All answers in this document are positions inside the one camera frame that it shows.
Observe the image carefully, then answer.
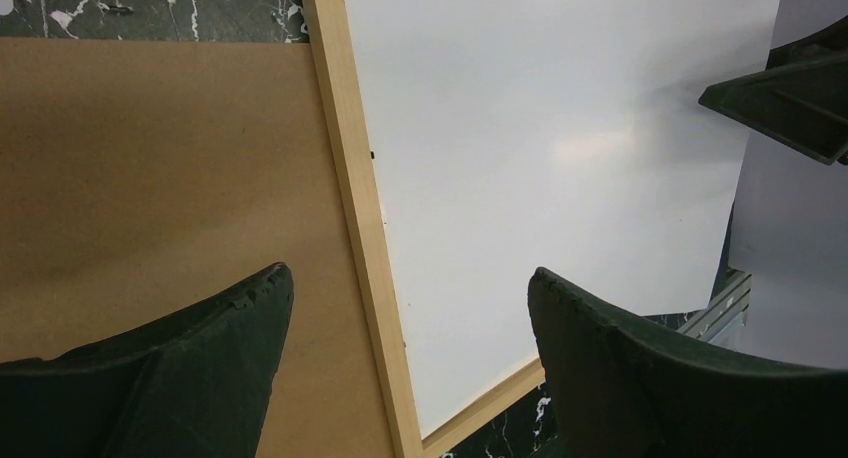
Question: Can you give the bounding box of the cat and books photo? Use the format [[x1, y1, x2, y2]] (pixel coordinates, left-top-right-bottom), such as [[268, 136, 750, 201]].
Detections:
[[345, 0, 779, 435]]

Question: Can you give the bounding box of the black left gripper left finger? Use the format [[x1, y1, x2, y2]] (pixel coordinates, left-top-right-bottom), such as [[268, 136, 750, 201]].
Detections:
[[1, 263, 294, 457]]

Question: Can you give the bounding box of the light wooden picture frame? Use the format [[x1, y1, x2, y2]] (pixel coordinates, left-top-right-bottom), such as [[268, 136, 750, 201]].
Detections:
[[302, 0, 546, 457]]

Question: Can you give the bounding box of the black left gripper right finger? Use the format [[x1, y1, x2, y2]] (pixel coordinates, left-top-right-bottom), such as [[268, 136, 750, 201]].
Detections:
[[528, 267, 847, 457]]

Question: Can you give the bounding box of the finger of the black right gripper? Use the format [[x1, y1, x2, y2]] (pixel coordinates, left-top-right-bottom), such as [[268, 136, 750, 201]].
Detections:
[[767, 16, 848, 69], [698, 51, 847, 165]]

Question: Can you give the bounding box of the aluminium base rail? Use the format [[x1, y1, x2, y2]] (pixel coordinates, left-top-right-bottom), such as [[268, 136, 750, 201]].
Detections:
[[679, 271, 752, 349]]

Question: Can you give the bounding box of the brown backing board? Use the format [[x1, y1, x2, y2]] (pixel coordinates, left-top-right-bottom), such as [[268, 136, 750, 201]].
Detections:
[[1, 38, 394, 457]]

